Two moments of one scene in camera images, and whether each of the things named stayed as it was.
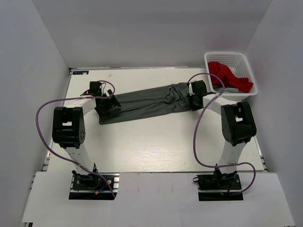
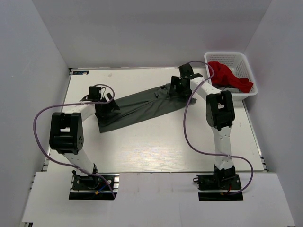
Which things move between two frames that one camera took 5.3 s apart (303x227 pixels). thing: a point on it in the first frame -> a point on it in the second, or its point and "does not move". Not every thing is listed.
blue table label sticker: [85, 72] does not move
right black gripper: [194, 107] -> [175, 81]
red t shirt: [229, 78] does not move
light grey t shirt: [219, 89] does not move
